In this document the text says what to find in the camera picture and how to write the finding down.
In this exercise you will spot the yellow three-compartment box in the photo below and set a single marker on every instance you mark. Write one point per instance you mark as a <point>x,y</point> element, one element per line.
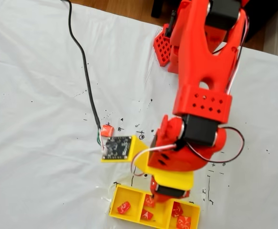
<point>119,218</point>

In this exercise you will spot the red cherry candy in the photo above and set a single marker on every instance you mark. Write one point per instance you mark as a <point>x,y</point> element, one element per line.
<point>147,214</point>
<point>123,207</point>
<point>177,209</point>

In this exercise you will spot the camera board on yellow mount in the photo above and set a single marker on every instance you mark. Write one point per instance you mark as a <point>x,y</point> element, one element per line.
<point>116,148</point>

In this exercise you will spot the white plastic table cover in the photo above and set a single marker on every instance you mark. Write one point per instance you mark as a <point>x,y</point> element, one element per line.
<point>33,95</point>

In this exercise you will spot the orange candy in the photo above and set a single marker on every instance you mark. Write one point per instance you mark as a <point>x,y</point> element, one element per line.
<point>183,221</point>
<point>107,130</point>
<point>149,202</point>

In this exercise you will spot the black table clamp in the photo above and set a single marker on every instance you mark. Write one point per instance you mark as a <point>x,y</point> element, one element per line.
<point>170,23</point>

